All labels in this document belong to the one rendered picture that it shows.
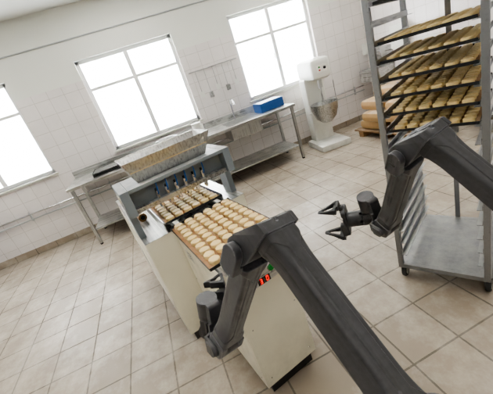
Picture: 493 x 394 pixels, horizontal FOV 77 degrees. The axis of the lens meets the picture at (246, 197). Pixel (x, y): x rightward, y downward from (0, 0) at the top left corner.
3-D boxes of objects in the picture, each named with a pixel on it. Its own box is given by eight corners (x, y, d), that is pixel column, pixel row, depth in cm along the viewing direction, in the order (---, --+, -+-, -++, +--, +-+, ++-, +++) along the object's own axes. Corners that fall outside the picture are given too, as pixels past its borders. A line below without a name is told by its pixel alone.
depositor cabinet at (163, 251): (152, 271, 324) (115, 201, 292) (211, 238, 351) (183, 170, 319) (195, 344, 215) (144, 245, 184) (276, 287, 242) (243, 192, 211)
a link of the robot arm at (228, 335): (239, 259, 51) (286, 236, 57) (221, 236, 54) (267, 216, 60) (213, 367, 78) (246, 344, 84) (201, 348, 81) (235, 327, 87)
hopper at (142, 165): (124, 180, 200) (113, 160, 195) (199, 148, 221) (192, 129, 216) (131, 188, 176) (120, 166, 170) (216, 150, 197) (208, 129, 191)
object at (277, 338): (217, 327, 223) (169, 222, 190) (256, 300, 236) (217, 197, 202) (273, 400, 164) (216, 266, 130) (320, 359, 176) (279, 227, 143)
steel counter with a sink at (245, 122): (98, 246, 430) (51, 166, 384) (102, 227, 493) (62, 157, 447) (307, 157, 499) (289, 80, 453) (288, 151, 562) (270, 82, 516)
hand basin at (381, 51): (415, 94, 504) (408, 19, 462) (397, 102, 496) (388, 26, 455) (372, 95, 594) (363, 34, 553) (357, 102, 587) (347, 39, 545)
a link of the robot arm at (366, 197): (382, 239, 103) (401, 224, 104) (375, 214, 97) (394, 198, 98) (356, 223, 113) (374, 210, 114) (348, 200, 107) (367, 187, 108)
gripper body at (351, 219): (340, 204, 116) (361, 201, 112) (347, 225, 120) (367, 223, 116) (338, 214, 110) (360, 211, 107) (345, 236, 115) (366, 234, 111)
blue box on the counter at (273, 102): (262, 112, 473) (260, 104, 468) (254, 112, 500) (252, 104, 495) (284, 104, 483) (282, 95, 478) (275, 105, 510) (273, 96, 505)
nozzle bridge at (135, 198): (134, 230, 212) (110, 185, 199) (223, 184, 239) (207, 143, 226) (144, 245, 184) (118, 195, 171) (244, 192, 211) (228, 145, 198)
